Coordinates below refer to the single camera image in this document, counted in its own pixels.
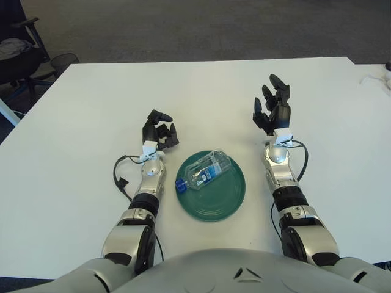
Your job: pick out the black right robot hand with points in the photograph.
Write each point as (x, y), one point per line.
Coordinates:
(281, 113)

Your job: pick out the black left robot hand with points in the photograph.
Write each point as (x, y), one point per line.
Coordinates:
(149, 134)

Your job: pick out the clear plastic bottle blue cap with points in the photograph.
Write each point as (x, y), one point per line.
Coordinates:
(207, 174)

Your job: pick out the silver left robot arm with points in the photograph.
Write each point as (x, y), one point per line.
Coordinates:
(151, 180)

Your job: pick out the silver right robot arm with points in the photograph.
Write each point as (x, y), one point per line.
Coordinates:
(279, 171)

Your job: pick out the green round plate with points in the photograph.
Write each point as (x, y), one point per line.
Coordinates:
(214, 207)

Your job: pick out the white table leg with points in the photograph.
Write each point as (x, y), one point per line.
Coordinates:
(8, 112)

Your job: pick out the black office chair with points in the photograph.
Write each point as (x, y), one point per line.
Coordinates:
(18, 64)

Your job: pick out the grey cloth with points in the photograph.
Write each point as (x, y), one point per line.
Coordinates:
(13, 45)

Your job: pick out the silver robot torso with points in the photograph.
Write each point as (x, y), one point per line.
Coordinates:
(244, 274)

